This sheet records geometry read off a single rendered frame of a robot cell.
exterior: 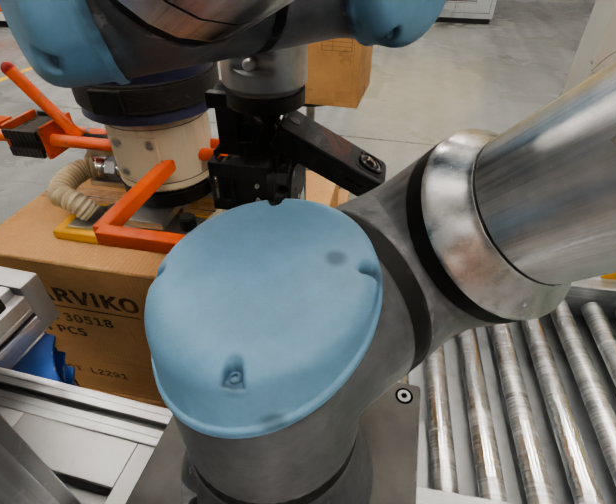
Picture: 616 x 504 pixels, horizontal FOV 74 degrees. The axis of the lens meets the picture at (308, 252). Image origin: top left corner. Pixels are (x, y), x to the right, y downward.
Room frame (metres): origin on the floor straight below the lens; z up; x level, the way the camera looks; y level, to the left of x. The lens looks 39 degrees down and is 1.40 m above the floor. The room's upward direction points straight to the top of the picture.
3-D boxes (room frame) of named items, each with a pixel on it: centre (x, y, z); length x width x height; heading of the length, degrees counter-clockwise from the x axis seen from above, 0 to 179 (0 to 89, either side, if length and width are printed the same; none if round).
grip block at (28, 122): (0.74, 0.50, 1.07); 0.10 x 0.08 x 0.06; 168
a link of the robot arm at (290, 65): (0.37, 0.04, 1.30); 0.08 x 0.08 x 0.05
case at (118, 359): (0.69, 0.26, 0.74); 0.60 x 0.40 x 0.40; 79
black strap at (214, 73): (0.69, 0.26, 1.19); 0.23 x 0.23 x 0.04
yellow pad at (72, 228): (0.60, 0.28, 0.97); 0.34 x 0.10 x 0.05; 78
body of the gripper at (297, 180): (0.38, 0.05, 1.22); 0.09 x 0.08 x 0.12; 79
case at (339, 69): (2.37, -0.02, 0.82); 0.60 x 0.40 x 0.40; 74
